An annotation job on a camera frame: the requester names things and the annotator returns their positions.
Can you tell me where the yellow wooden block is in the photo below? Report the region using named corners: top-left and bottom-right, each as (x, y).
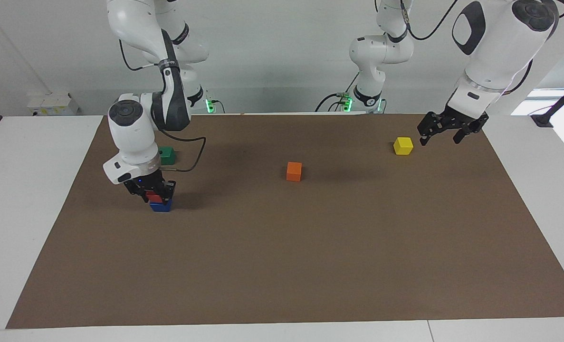
top-left (393, 137), bottom-right (414, 156)

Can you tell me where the brown table mat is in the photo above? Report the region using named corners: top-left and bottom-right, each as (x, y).
top-left (6, 113), bottom-right (564, 329)

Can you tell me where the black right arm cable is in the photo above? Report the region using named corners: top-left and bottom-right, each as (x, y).
top-left (161, 132), bottom-right (207, 172)

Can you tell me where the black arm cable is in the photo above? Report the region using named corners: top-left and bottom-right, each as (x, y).
top-left (161, 132), bottom-right (207, 172)
top-left (400, 0), bottom-right (459, 41)

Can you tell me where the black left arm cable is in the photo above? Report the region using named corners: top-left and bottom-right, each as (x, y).
top-left (400, 0), bottom-right (459, 41)

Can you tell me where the black base cable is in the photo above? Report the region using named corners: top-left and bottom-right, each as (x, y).
top-left (315, 93), bottom-right (348, 113)

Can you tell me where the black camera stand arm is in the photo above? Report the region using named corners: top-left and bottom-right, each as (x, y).
top-left (531, 76), bottom-right (564, 128)

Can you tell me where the white wall power box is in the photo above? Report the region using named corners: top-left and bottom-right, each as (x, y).
top-left (27, 93), bottom-right (79, 116)

